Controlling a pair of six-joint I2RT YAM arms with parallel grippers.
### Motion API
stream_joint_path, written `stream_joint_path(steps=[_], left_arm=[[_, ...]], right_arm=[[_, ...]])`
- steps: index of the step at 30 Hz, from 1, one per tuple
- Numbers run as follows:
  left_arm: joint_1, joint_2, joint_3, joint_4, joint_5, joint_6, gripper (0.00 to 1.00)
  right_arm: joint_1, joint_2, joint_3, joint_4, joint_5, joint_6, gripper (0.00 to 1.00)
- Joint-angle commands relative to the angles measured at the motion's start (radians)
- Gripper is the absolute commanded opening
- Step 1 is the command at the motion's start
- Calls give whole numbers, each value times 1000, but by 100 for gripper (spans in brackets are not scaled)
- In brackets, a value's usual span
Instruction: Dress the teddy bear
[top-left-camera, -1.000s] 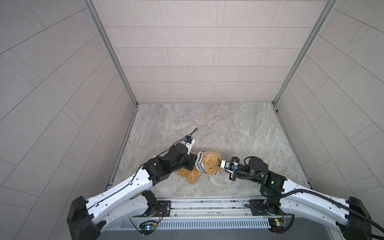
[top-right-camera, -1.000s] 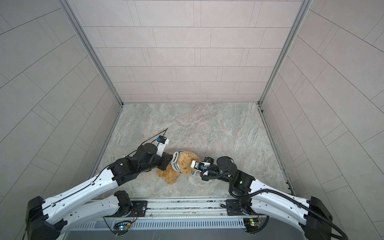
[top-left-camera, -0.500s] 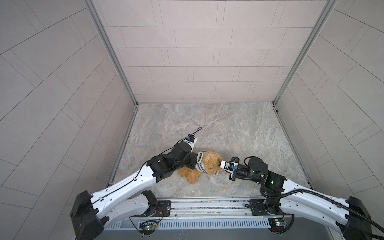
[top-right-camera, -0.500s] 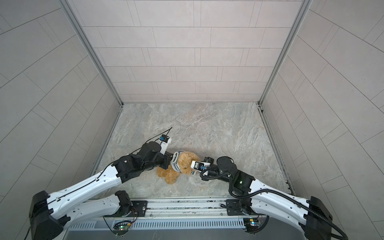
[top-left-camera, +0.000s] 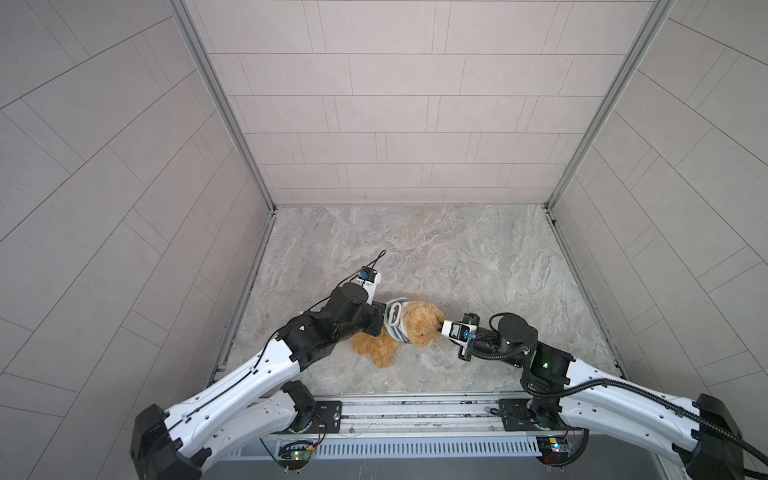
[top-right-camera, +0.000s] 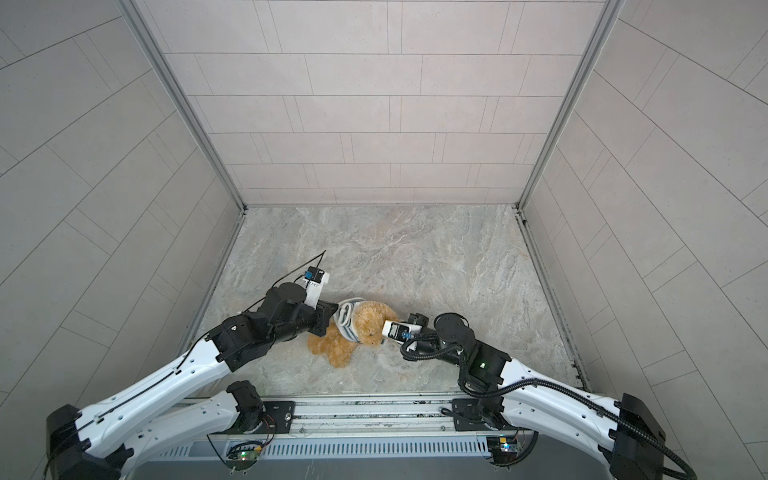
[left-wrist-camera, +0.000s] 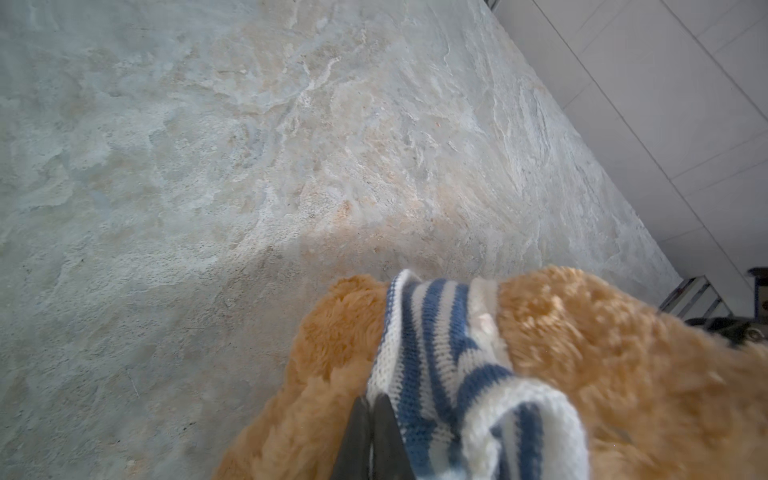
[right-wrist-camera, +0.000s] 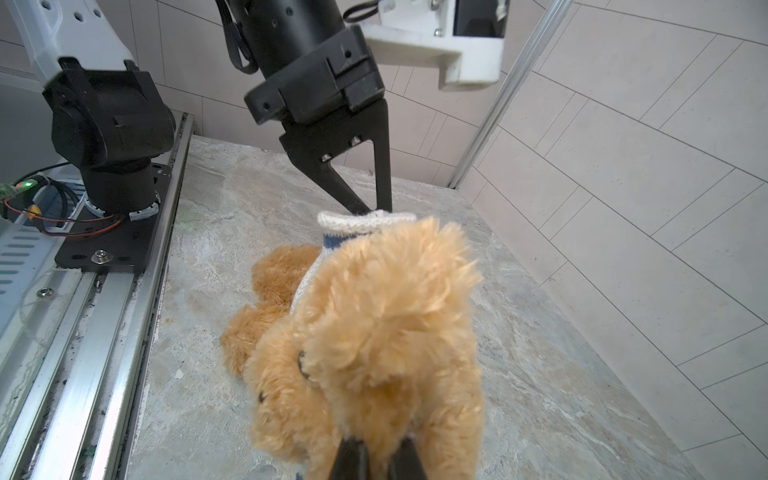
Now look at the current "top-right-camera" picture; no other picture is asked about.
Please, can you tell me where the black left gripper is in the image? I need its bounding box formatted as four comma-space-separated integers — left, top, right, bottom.
267, 298, 341, 346

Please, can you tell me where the blue white striped knit sweater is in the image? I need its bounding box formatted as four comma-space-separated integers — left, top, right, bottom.
333, 297, 365, 343

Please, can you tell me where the brown plush teddy bear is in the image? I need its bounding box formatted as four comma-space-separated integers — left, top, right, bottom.
307, 297, 399, 369

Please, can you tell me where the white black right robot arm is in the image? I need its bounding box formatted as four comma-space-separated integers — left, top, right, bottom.
382, 312, 666, 479

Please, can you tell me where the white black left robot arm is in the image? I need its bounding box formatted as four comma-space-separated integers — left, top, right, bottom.
43, 282, 339, 479

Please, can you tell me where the right green circuit board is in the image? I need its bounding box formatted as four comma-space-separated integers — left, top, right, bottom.
486, 436, 520, 467

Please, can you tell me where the green circuit board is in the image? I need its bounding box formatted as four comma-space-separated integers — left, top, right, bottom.
226, 441, 264, 472
486, 436, 520, 467

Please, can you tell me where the left green circuit board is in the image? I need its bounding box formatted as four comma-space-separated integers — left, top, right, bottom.
226, 441, 264, 472

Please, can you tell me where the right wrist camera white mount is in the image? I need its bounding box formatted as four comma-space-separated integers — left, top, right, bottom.
382, 321, 422, 344

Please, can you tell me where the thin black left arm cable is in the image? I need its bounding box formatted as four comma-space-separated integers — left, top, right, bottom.
45, 250, 328, 457

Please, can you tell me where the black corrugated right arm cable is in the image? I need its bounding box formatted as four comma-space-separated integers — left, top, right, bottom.
399, 311, 698, 480

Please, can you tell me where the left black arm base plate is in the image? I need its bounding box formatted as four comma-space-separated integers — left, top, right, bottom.
254, 400, 296, 435

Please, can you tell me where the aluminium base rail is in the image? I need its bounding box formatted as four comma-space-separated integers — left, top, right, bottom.
125, 391, 613, 480

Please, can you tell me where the left aluminium corner post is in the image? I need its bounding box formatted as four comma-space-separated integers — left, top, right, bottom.
116, 0, 247, 214

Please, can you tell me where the aluminium corner post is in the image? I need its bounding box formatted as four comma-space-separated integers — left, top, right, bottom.
116, 0, 247, 214
517, 0, 623, 213

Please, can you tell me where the right aluminium corner post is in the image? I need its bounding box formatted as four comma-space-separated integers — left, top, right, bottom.
517, 0, 623, 213

